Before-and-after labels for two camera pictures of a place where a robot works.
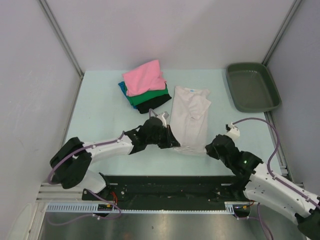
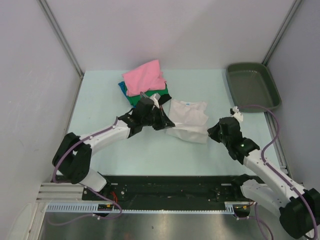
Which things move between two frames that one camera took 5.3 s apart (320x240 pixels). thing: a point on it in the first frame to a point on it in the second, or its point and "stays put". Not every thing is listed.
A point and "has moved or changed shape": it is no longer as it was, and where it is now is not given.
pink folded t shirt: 147,77 stays put
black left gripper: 170,141 to 166,123
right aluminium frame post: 282,31 stays put
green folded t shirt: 138,99 stays put
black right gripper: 210,149 to 212,132
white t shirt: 189,118 has moved or changed shape
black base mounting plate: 205,189 stays put
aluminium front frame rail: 56,193 stays put
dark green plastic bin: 252,87 stays put
